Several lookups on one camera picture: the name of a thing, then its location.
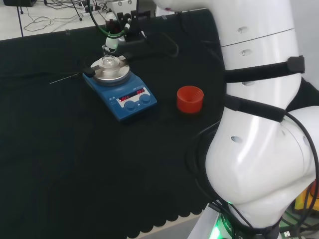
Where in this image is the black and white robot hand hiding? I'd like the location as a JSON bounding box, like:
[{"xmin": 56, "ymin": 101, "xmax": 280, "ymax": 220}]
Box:
[{"xmin": 102, "ymin": 9, "xmax": 152, "ymax": 54}]

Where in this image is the clear round-bottom glass flask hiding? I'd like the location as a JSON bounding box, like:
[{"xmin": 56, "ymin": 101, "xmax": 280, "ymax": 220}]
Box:
[{"xmin": 101, "ymin": 44, "xmax": 119, "ymax": 73}]

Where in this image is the blue heater with steel plate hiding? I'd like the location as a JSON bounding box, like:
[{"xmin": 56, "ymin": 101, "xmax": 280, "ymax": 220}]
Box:
[{"xmin": 82, "ymin": 55, "xmax": 158, "ymax": 123}]

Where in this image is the thin metal probe, black clamp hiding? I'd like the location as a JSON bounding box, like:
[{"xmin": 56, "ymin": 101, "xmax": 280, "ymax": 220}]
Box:
[{"xmin": 49, "ymin": 66, "xmax": 97, "ymax": 85}]

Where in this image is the black tripod pole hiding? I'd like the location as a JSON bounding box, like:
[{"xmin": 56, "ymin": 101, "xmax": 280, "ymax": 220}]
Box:
[{"xmin": 16, "ymin": 0, "xmax": 25, "ymax": 38}]

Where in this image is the black bench cloth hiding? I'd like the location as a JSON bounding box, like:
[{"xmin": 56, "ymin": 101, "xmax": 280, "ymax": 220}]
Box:
[{"xmin": 0, "ymin": 8, "xmax": 319, "ymax": 239}]

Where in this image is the green cable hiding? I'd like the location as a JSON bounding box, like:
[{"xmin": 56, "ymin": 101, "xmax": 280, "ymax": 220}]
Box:
[{"xmin": 88, "ymin": 0, "xmax": 131, "ymax": 39}]

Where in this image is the black cable on bench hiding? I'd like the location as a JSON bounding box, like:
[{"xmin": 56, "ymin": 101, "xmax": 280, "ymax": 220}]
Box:
[{"xmin": 139, "ymin": 31, "xmax": 180, "ymax": 58}]

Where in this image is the thin black floor cable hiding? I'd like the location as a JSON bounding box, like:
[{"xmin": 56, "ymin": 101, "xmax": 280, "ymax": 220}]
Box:
[{"xmin": 23, "ymin": 0, "xmax": 87, "ymax": 33}]

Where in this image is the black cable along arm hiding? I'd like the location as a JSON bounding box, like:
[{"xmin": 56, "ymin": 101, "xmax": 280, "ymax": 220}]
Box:
[{"xmin": 185, "ymin": 112, "xmax": 319, "ymax": 235}]

